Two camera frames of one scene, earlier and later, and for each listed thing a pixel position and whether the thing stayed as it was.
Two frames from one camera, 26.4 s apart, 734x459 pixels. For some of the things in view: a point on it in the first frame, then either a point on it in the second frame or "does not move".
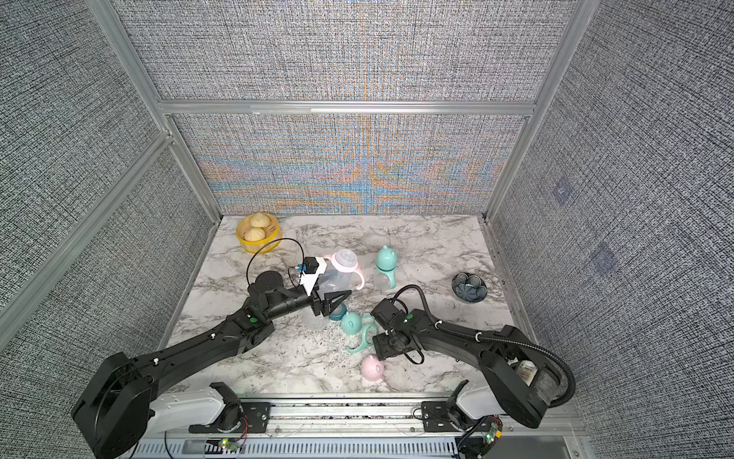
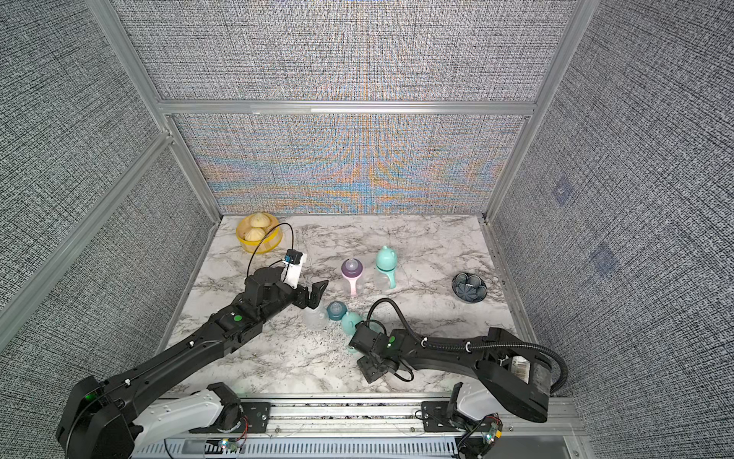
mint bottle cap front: (386, 259) does not move
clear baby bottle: (383, 283) does not move
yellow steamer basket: (256, 229) does not move
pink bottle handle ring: (347, 269) to (353, 281)
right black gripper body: (385, 344) to (371, 370)
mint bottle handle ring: (392, 275) does not move
